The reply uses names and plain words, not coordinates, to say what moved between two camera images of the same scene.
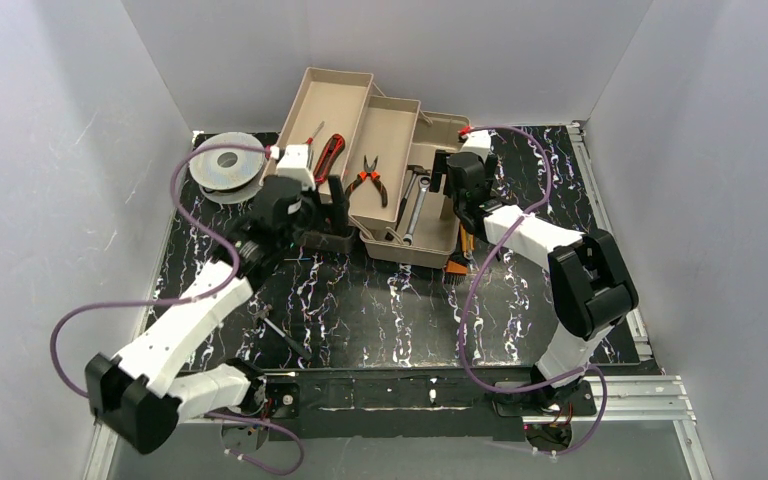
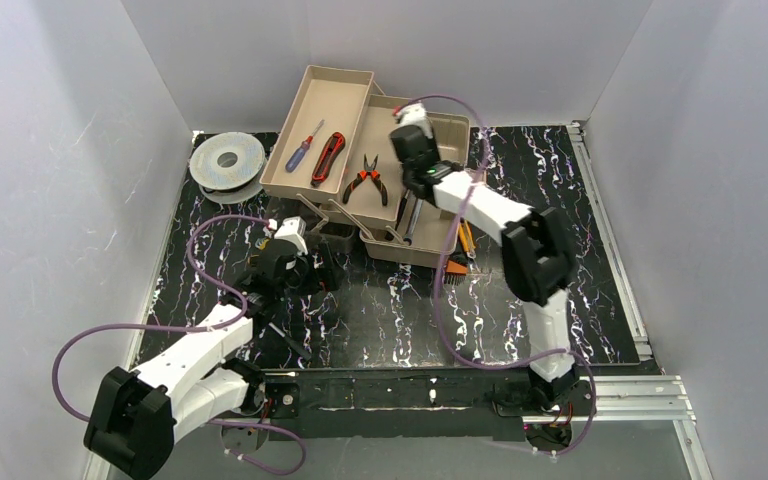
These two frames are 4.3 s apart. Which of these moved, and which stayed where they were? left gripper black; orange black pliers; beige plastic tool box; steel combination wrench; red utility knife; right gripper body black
Moved: right gripper body black; left gripper black
Stayed: red utility knife; orange black pliers; steel combination wrench; beige plastic tool box
